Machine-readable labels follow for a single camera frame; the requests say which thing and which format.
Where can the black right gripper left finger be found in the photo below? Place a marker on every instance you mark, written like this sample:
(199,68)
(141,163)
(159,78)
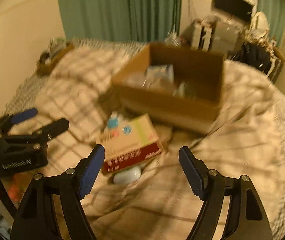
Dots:
(51,204)

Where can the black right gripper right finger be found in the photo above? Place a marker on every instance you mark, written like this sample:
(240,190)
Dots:
(246,217)

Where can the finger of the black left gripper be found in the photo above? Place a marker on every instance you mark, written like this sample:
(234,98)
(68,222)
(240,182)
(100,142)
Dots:
(44,134)
(8,120)

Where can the white round case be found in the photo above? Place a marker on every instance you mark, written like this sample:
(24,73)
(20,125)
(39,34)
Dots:
(127,176)

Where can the person left hand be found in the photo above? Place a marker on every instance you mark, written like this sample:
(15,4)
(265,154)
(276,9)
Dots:
(15,193)

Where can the plaid beige blanket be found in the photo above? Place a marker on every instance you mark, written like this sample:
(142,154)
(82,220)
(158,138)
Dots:
(247,138)

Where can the small cardboard box bedside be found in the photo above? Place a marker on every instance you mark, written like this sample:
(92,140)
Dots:
(58,48)

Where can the open cardboard box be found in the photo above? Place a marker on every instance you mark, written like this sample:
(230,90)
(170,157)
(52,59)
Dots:
(175,85)

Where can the green curtain left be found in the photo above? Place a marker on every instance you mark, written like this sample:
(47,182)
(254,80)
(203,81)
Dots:
(120,20)

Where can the green curtain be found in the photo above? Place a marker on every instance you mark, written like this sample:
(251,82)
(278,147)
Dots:
(275,13)
(120,20)

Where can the cluttered dresser desk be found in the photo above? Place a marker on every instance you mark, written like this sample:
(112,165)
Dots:
(244,44)

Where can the white oval mirror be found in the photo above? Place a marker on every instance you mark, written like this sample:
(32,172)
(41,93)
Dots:
(259,26)

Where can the green curtain right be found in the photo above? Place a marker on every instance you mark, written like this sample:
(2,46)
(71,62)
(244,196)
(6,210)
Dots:
(275,13)

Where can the black wall television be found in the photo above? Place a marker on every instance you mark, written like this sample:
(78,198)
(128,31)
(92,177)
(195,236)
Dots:
(238,8)

